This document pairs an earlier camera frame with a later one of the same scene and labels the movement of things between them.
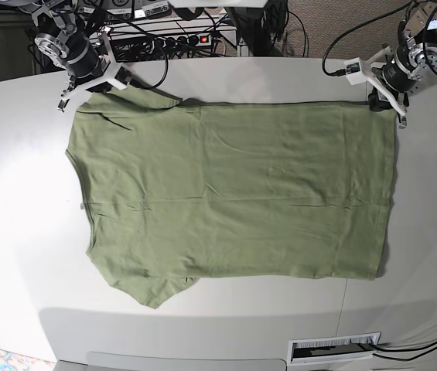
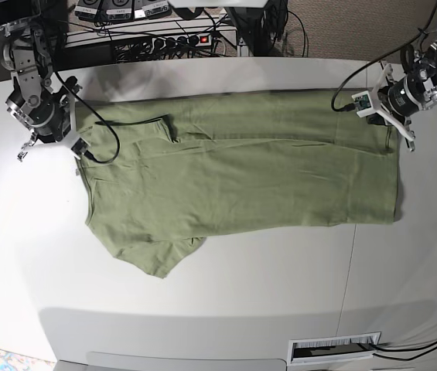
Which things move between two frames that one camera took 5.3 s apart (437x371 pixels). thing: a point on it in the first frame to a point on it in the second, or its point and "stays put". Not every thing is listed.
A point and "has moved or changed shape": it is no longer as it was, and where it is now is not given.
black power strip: (177, 41) stays put
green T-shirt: (175, 192) has moved or changed shape
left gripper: (83, 62) to (47, 118)
